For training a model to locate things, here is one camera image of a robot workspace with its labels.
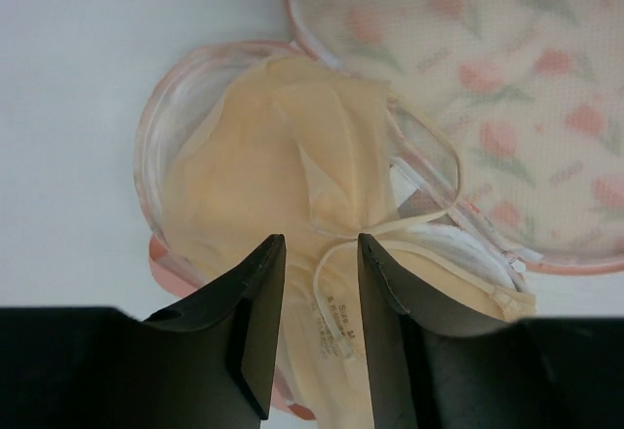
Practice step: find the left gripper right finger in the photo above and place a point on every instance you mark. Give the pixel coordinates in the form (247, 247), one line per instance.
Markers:
(536, 373)

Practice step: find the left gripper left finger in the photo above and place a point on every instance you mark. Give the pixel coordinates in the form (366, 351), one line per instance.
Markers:
(206, 361)

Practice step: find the beige bra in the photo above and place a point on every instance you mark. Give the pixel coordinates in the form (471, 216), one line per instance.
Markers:
(294, 148)

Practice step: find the floral mesh laundry bag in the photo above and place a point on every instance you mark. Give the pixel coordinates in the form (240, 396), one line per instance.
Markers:
(532, 92)

